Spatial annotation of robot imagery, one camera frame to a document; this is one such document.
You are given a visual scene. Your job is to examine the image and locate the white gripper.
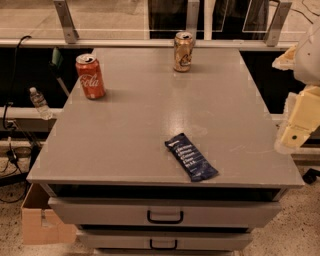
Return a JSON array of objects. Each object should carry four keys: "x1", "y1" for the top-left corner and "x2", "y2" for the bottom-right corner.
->
[{"x1": 272, "y1": 19, "x2": 320, "y2": 154}]

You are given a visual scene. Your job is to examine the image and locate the blue rxbar blueberry wrapper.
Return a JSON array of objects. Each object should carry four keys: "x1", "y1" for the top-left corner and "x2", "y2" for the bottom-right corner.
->
[{"x1": 164, "y1": 133, "x2": 218, "y2": 182}]

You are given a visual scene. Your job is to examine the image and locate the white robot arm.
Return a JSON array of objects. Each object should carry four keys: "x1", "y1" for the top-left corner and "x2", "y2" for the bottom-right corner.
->
[{"x1": 272, "y1": 20, "x2": 320, "y2": 154}]

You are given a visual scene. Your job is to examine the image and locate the gold soda can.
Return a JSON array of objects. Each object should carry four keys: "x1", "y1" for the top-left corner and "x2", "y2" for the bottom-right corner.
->
[{"x1": 174, "y1": 31, "x2": 194, "y2": 72}]

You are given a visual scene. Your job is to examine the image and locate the red coke can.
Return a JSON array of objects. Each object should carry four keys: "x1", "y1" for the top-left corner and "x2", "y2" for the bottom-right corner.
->
[{"x1": 76, "y1": 54, "x2": 105, "y2": 100}]

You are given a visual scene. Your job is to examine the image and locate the grey drawer cabinet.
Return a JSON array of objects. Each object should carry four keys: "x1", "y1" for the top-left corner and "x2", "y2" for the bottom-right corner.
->
[{"x1": 28, "y1": 48, "x2": 303, "y2": 256}]

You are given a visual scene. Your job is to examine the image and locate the lower grey drawer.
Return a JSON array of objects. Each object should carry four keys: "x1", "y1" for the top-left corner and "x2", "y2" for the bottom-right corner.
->
[{"x1": 77, "y1": 230, "x2": 252, "y2": 251}]

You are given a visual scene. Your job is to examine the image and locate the grey drawer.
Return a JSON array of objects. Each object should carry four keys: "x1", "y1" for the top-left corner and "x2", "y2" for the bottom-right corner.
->
[
  {"x1": 49, "y1": 197, "x2": 281, "y2": 228},
  {"x1": 77, "y1": 230, "x2": 252, "y2": 251}
]

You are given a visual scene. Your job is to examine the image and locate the upper grey drawer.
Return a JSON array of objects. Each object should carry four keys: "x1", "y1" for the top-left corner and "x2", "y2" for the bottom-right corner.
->
[{"x1": 49, "y1": 197, "x2": 281, "y2": 228}]

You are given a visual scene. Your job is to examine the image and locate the clear plastic water bottle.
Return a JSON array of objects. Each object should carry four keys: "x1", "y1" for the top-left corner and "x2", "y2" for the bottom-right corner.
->
[{"x1": 29, "y1": 87, "x2": 53, "y2": 120}]

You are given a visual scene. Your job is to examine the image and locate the brown cardboard box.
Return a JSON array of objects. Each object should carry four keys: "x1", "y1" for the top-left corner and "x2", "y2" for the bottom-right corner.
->
[{"x1": 21, "y1": 184, "x2": 76, "y2": 245}]

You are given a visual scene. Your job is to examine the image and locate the right metal railing bracket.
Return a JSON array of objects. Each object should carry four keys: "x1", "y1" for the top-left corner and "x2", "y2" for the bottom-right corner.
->
[{"x1": 264, "y1": 0, "x2": 292, "y2": 47}]

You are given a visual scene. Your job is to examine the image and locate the metal railing bracket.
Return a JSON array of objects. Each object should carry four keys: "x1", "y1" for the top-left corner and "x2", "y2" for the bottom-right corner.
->
[
  {"x1": 53, "y1": 0, "x2": 79, "y2": 44},
  {"x1": 264, "y1": 0, "x2": 292, "y2": 47}
]

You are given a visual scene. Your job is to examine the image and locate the middle metal railing post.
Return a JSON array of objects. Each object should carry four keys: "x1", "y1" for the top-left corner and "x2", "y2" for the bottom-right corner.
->
[{"x1": 186, "y1": 0, "x2": 200, "y2": 38}]

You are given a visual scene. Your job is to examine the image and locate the left metal railing bracket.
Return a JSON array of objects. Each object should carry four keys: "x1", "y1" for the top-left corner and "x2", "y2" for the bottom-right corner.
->
[{"x1": 53, "y1": 0, "x2": 79, "y2": 44}]

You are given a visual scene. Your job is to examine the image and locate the green handled tool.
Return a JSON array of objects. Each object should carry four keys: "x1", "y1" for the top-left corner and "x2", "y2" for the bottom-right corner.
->
[{"x1": 49, "y1": 47, "x2": 70, "y2": 96}]

